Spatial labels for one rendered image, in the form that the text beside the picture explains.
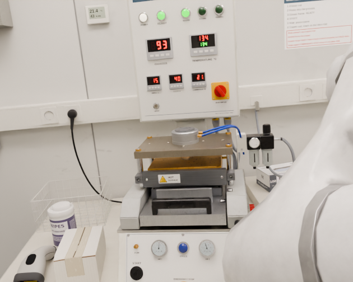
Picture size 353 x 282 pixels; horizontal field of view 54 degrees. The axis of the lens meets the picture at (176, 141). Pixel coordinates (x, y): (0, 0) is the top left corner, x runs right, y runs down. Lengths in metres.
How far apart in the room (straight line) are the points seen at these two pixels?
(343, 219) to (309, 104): 1.44
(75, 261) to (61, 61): 0.86
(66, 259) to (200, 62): 0.70
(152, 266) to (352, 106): 0.71
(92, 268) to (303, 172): 0.84
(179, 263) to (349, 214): 0.71
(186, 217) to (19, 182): 1.03
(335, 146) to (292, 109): 1.33
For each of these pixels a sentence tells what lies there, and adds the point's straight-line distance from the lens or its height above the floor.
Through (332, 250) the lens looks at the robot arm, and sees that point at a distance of 0.24.
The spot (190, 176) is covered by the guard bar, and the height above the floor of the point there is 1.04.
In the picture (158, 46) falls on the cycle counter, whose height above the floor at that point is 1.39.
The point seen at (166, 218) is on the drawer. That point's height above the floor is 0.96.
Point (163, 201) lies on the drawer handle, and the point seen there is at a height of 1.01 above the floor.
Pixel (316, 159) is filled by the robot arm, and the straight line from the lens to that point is 0.31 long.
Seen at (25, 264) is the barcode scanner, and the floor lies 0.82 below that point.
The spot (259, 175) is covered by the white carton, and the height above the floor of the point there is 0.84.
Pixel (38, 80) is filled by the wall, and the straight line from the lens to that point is 1.62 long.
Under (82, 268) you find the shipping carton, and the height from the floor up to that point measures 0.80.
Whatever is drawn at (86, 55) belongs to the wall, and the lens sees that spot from 1.56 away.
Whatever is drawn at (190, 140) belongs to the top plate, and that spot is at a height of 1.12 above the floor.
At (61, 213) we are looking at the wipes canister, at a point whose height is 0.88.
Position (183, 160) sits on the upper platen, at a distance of 1.03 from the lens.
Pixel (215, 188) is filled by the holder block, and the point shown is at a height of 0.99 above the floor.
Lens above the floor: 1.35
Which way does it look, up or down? 14 degrees down
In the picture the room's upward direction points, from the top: 5 degrees counter-clockwise
